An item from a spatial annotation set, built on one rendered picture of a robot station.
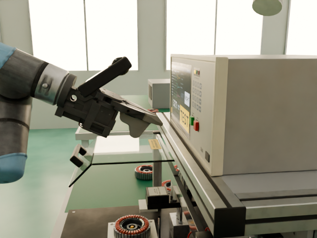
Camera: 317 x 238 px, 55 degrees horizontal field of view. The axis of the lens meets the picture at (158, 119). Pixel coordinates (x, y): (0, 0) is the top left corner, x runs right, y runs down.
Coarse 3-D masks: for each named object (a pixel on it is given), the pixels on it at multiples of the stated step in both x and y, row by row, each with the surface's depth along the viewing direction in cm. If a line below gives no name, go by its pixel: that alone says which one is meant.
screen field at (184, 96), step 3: (180, 90) 78; (183, 90) 74; (180, 93) 78; (183, 93) 74; (186, 93) 71; (180, 96) 78; (183, 96) 74; (186, 96) 71; (189, 96) 68; (180, 99) 78; (183, 99) 75; (186, 99) 71; (189, 99) 68; (186, 102) 71
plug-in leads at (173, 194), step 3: (177, 171) 91; (180, 174) 89; (183, 180) 89; (171, 183) 93; (183, 183) 89; (171, 186) 91; (171, 189) 91; (174, 189) 89; (186, 189) 93; (189, 189) 93; (171, 192) 91; (174, 192) 89; (186, 192) 93; (189, 192) 93; (171, 195) 91; (174, 195) 89; (174, 198) 89
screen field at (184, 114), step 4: (180, 108) 78; (180, 112) 79; (184, 112) 73; (188, 112) 69; (180, 116) 79; (184, 116) 74; (188, 116) 69; (180, 120) 79; (184, 120) 74; (188, 120) 70; (184, 124) 74; (188, 124) 70; (184, 128) 74; (188, 128) 70; (188, 132) 70
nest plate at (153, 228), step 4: (152, 220) 100; (108, 224) 98; (112, 224) 98; (152, 224) 98; (108, 228) 96; (112, 228) 96; (152, 228) 96; (108, 232) 94; (112, 232) 94; (152, 232) 94; (156, 232) 94; (108, 236) 92; (112, 236) 92; (152, 236) 92; (156, 236) 92
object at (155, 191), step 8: (152, 192) 90; (160, 192) 90; (168, 192) 94; (144, 200) 93; (152, 200) 87; (160, 200) 88; (168, 200) 88; (192, 200) 90; (144, 208) 88; (152, 208) 88; (160, 208) 88; (176, 208) 95
